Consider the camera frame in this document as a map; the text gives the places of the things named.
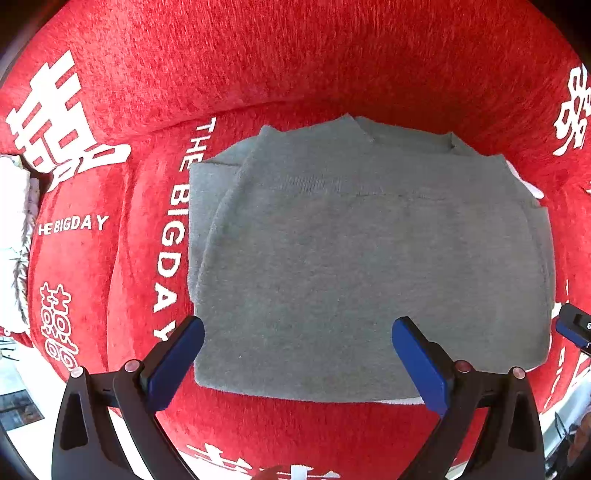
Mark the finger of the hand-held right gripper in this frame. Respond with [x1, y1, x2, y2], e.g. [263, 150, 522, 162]
[555, 302, 591, 357]

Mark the red printed sofa cover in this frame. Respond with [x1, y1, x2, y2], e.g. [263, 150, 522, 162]
[0, 0, 591, 480]

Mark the dark printed paper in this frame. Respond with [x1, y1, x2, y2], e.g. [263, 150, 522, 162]
[0, 359, 45, 433]

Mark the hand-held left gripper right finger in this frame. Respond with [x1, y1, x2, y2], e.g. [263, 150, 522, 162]
[392, 316, 546, 480]

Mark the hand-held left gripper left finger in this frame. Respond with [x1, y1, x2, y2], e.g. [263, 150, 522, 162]
[52, 316, 206, 480]

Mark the black wire rack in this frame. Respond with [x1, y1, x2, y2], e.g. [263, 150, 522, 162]
[546, 410, 580, 469]

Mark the grey knit sweater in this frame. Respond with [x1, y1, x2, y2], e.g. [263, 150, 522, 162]
[187, 114, 557, 405]

